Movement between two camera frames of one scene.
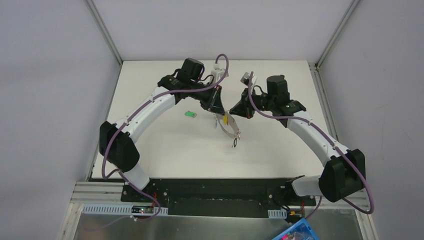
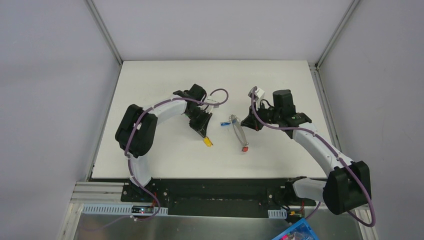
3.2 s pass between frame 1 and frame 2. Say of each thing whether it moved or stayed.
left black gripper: moved
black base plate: stayed
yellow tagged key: moved
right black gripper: moved
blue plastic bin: stayed
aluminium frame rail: stayed
